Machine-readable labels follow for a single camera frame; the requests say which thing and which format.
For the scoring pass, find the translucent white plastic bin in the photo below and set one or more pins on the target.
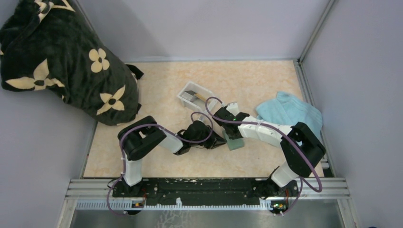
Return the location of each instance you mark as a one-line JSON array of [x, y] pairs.
[[197, 105]]

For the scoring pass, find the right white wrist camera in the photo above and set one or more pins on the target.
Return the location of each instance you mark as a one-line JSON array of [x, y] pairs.
[[233, 108]]

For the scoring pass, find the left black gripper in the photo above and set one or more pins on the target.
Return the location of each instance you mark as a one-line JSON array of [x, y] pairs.
[[215, 140]]

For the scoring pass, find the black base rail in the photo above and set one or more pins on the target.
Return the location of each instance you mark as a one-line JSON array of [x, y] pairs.
[[204, 192]]

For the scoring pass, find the gold card in bin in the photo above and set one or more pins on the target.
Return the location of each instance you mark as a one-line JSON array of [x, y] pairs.
[[201, 97]]

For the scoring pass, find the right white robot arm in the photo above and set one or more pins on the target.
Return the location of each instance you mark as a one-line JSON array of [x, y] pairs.
[[302, 149]]

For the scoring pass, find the black floral blanket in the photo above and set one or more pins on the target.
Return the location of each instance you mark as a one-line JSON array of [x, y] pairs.
[[48, 45]]

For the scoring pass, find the aluminium frame rail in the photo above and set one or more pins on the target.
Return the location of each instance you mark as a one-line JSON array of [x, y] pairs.
[[97, 194]]

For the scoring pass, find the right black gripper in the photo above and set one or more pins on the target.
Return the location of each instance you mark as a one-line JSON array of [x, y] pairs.
[[237, 137]]

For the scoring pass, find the light blue towel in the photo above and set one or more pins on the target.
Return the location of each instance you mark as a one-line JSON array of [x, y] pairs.
[[287, 109]]

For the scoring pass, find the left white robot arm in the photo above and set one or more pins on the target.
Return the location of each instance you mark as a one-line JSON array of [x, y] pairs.
[[140, 138]]

